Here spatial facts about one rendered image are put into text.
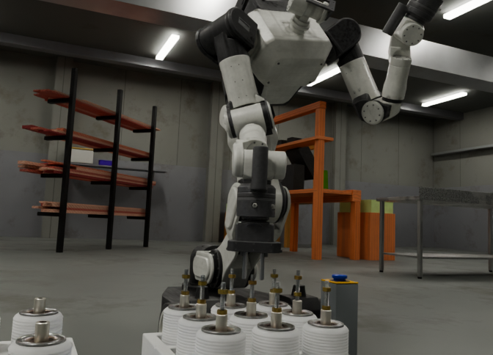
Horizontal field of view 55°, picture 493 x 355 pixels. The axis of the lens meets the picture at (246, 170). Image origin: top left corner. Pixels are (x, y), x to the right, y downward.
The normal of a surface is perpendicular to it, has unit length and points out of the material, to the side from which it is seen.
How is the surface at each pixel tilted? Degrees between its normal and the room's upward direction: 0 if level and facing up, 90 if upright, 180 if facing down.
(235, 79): 91
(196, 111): 90
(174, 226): 90
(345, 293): 90
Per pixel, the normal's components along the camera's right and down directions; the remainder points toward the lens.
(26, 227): 0.40, -0.08
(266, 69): -0.30, 0.58
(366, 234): -0.89, -0.09
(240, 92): -0.07, -0.09
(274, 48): 0.10, 0.36
